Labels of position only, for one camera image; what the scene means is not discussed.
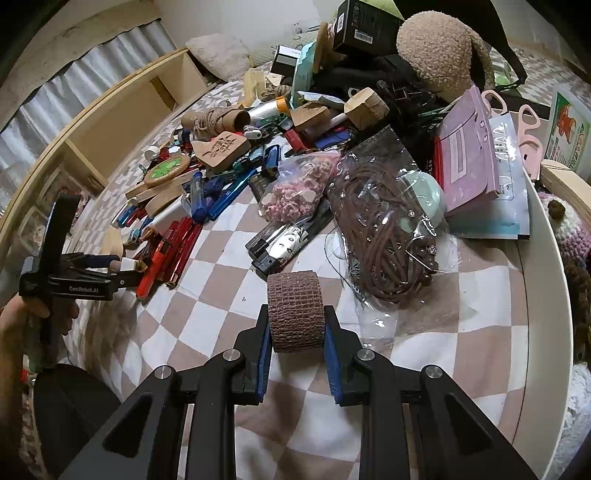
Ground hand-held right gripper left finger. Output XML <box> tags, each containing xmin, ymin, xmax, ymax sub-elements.
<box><xmin>60</xmin><ymin>305</ymin><xmax>273</xmax><ymax>480</ymax></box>

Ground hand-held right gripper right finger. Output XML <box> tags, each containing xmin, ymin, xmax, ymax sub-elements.
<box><xmin>323</xmin><ymin>305</ymin><xmax>539</xmax><ymax>480</ymax></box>

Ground white and brown lighter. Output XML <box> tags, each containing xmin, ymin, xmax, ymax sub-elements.
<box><xmin>110</xmin><ymin>258</ymin><xmax>149</xmax><ymax>278</ymax></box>

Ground brown bandage roll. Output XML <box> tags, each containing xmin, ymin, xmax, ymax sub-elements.
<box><xmin>267</xmin><ymin>272</ymin><xmax>326</xmax><ymax>354</ymax></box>

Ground person's left hand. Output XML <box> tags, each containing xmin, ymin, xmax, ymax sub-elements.
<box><xmin>0</xmin><ymin>293</ymin><xmax>80</xmax><ymax>370</ymax></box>

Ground checkered blanket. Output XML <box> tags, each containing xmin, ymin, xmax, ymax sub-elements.
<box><xmin>18</xmin><ymin>46</ymin><xmax>591</xmax><ymax>480</ymax></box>

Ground green clover coaster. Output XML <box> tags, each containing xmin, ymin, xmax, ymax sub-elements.
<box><xmin>144</xmin><ymin>154</ymin><xmax>191</xmax><ymax>188</ymax></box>

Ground black packaged item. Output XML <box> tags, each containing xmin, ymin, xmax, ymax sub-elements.
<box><xmin>245</xmin><ymin>212</ymin><xmax>333</xmax><ymax>280</ymax></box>

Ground pile of lighters and pens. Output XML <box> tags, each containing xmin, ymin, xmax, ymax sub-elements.
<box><xmin>111</xmin><ymin>124</ymin><xmax>352</xmax><ymax>301</ymax></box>

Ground wooden low shelf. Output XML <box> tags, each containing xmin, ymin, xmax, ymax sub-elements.
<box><xmin>0</xmin><ymin>48</ymin><xmax>218</xmax><ymax>259</ymax></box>

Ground engraved wooden tag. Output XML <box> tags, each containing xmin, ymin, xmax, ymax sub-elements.
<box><xmin>191</xmin><ymin>130</ymin><xmax>252</xmax><ymax>174</ymax></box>

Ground twine spool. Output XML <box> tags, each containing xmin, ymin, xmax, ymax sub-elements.
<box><xmin>181</xmin><ymin>104</ymin><xmax>252</xmax><ymax>139</ymax></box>

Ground grey curtain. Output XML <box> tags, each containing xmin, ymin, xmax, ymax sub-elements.
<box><xmin>0</xmin><ymin>21</ymin><xmax>178</xmax><ymax>153</ymax></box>

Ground mint round case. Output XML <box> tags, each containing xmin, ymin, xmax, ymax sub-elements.
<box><xmin>399</xmin><ymin>172</ymin><xmax>446</xmax><ymax>232</ymax></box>

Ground beige curtain valance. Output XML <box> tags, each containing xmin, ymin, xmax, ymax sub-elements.
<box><xmin>0</xmin><ymin>0</ymin><xmax>162</xmax><ymax>134</ymax></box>

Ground white fluffy pillow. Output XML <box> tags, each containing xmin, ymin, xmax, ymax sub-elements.
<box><xmin>186</xmin><ymin>33</ymin><xmax>252</xmax><ymax>83</ymax></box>

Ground purple pouch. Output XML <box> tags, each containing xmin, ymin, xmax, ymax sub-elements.
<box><xmin>434</xmin><ymin>85</ymin><xmax>502</xmax><ymax>217</ymax></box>

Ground wooden block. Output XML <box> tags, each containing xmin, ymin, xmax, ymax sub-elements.
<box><xmin>293</xmin><ymin>102</ymin><xmax>340</xmax><ymax>134</ymax></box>
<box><xmin>344</xmin><ymin>88</ymin><xmax>391</xmax><ymax>130</ymax></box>

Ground black bag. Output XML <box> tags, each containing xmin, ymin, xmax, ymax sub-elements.
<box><xmin>318</xmin><ymin>60</ymin><xmax>416</xmax><ymax>93</ymax></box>

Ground pink scissors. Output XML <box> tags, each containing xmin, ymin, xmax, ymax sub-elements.
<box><xmin>480</xmin><ymin>90</ymin><xmax>543</xmax><ymax>181</ymax></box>

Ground wooden board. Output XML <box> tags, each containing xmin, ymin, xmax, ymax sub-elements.
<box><xmin>540</xmin><ymin>159</ymin><xmax>591</xmax><ymax>217</ymax></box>

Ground beige fleece hat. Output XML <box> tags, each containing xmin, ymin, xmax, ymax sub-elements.
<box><xmin>397</xmin><ymin>11</ymin><xmax>492</xmax><ymax>97</ymax></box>

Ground printed cardboard box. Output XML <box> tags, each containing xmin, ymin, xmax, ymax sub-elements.
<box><xmin>545</xmin><ymin>85</ymin><xmax>591</xmax><ymax>171</ymax></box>

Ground black cardboard box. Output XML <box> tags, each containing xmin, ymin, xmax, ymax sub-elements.
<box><xmin>331</xmin><ymin>0</ymin><xmax>407</xmax><ymax>56</ymax></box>

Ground bag of brown cords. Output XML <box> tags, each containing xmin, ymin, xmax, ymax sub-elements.
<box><xmin>325</xmin><ymin>124</ymin><xmax>451</xmax><ymax>333</ymax></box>

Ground bag of pink hair ties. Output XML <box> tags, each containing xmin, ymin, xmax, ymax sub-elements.
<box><xmin>259</xmin><ymin>152</ymin><xmax>342</xmax><ymax>222</ymax></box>

